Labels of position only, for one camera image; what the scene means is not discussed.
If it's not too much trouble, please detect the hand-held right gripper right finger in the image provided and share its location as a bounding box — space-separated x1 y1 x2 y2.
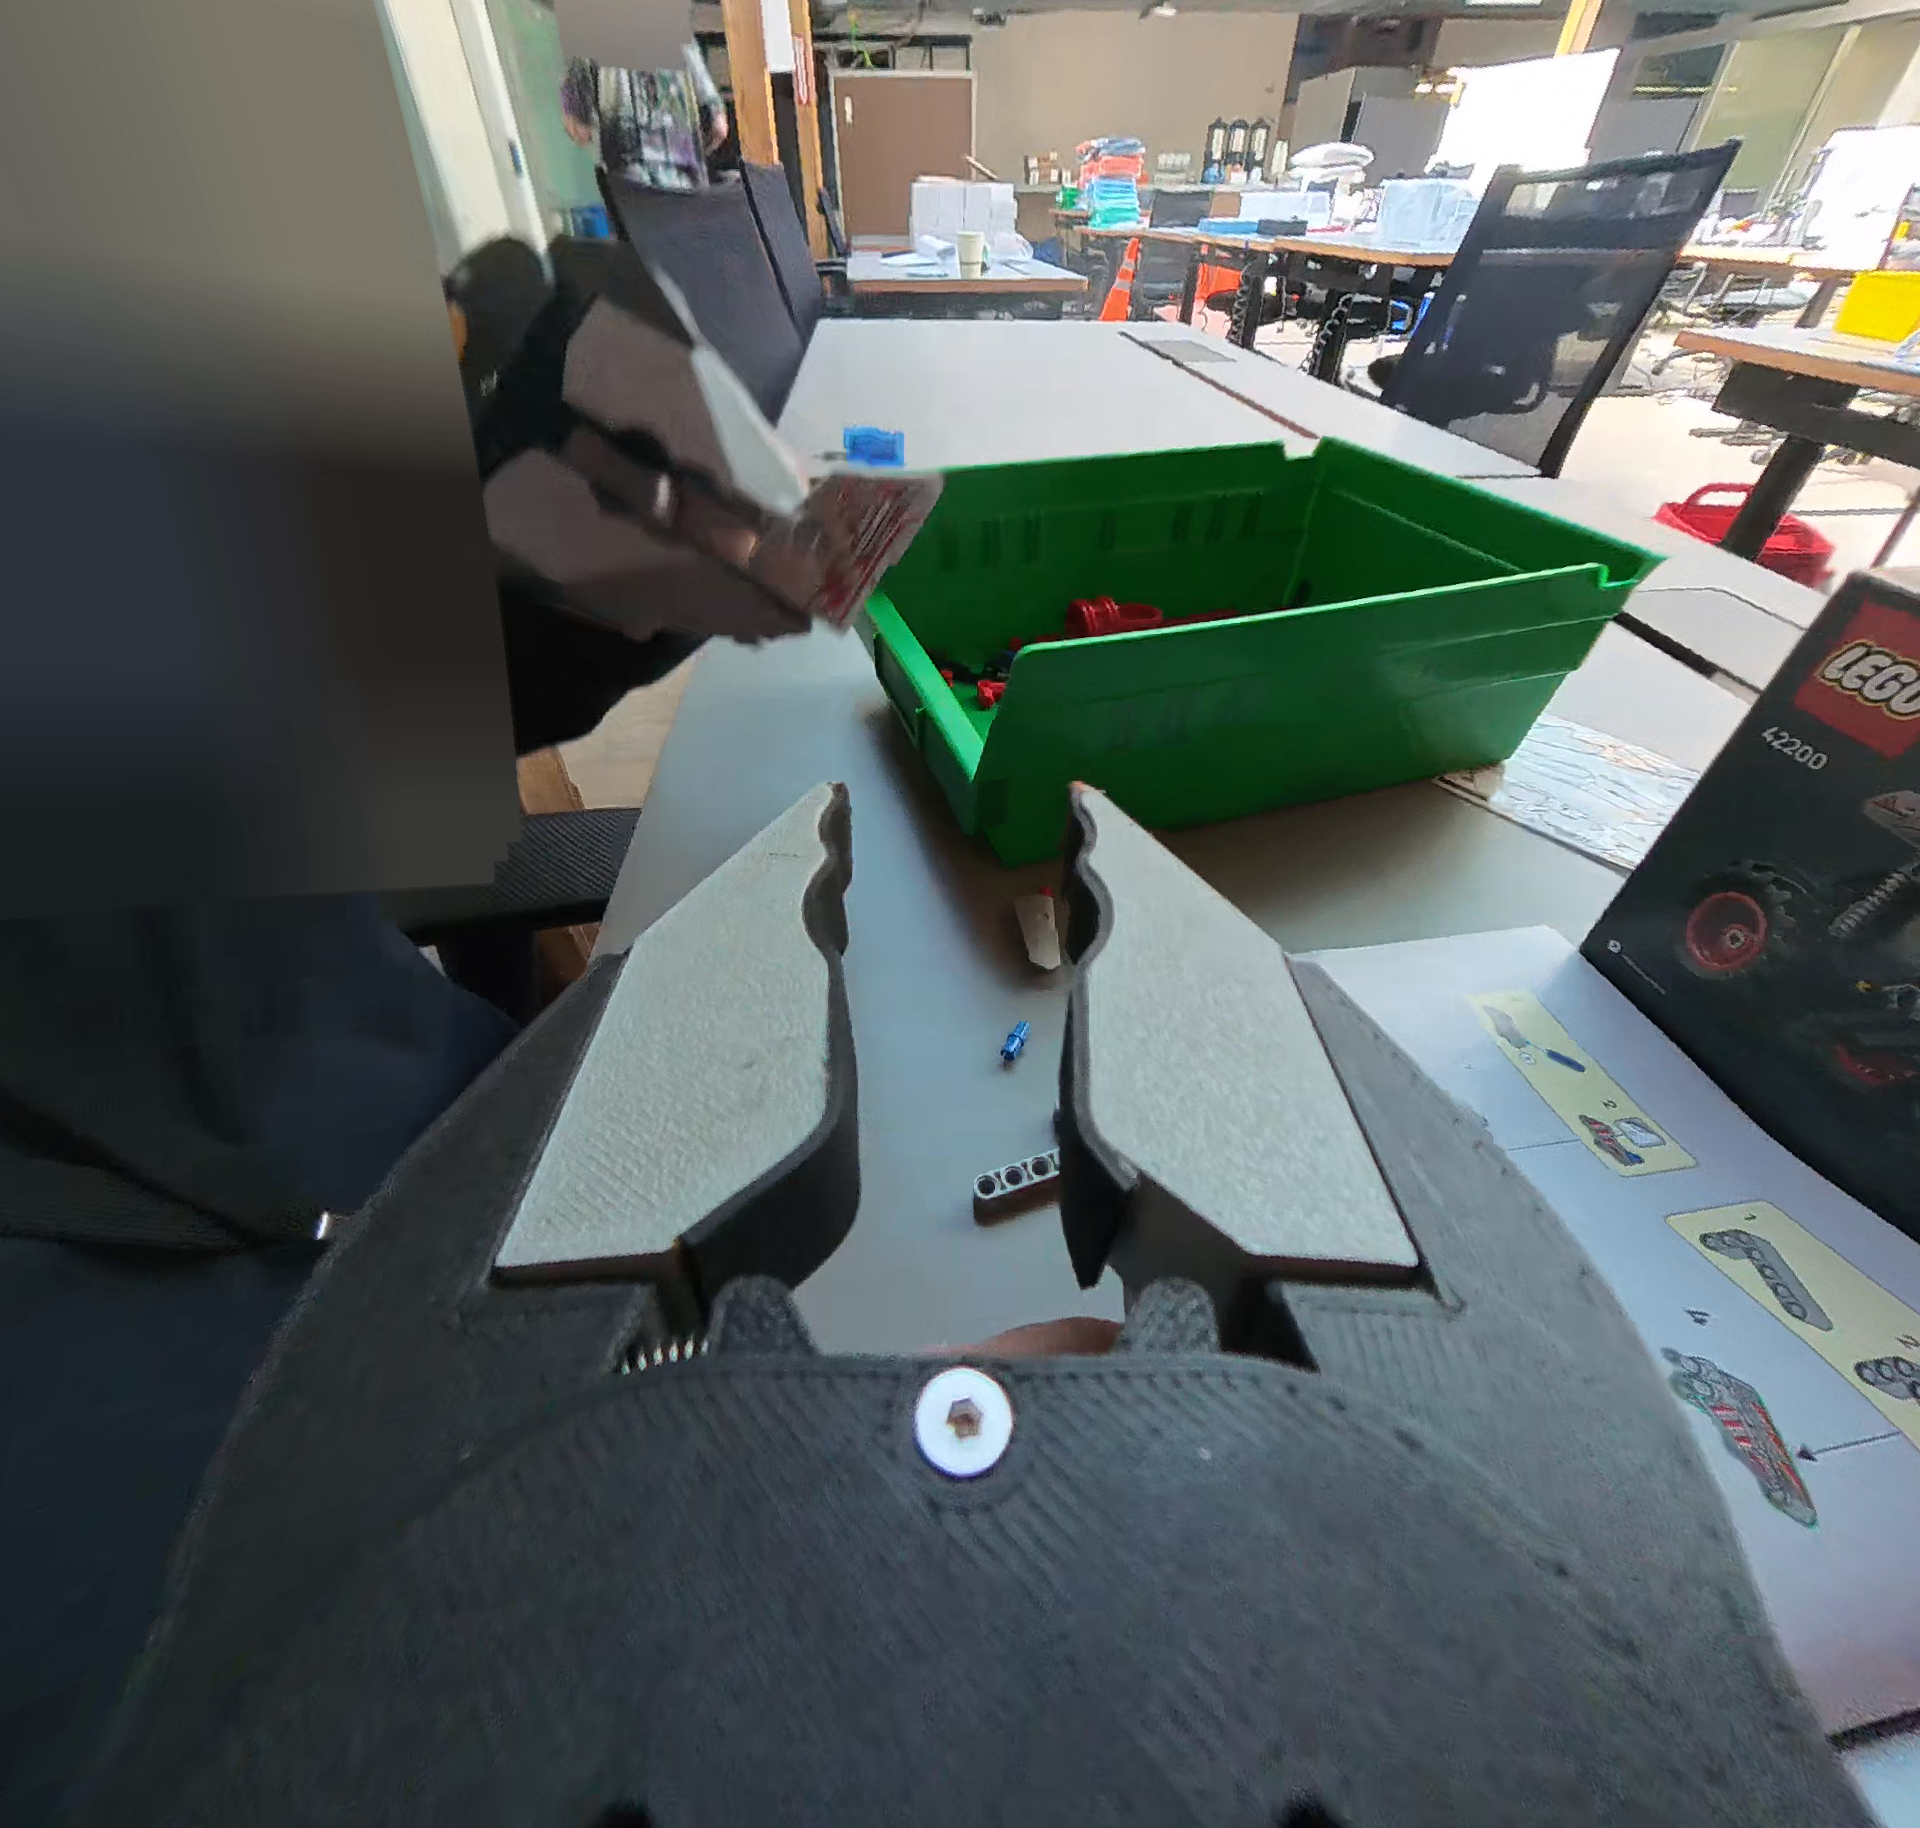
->
1053 784 1425 1292

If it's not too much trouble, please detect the clear plastic sheet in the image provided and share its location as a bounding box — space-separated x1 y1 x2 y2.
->
1438 707 1706 872

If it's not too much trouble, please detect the wooden background desk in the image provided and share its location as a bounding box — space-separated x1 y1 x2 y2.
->
843 243 1093 324

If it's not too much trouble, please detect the stack of white boxes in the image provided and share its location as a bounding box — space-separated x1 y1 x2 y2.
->
908 176 1020 251

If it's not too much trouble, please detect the red plastic basket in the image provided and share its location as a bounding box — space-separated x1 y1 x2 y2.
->
1655 483 1842 586

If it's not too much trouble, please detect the small plastic bag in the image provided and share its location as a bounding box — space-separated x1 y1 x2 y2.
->
780 470 946 622

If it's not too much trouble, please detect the yellow plastic bin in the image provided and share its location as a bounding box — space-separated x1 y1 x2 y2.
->
1829 266 1920 345

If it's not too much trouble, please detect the black mesh office chair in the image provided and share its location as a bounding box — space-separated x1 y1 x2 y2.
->
742 157 828 349
597 163 807 422
1373 135 1746 483

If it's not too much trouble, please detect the lego instruction booklet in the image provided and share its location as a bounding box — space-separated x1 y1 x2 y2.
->
1297 925 1920 1745

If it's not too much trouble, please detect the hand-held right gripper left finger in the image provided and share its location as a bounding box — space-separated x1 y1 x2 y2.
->
492 779 863 1332

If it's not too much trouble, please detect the wooden support post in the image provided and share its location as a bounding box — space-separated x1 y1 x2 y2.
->
710 0 786 169

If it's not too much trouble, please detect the black lego set box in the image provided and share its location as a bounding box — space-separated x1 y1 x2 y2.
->
1580 565 1920 1247

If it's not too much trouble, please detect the person's dark jacket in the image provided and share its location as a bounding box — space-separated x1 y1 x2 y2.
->
0 806 517 1828

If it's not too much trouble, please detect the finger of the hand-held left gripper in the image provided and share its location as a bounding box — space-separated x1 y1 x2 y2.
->
487 446 821 648
563 260 820 522

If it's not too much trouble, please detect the brown door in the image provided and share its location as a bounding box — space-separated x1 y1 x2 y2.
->
830 68 977 241

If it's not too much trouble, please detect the green plastic bin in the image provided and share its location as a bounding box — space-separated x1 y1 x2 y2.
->
857 436 1666 869

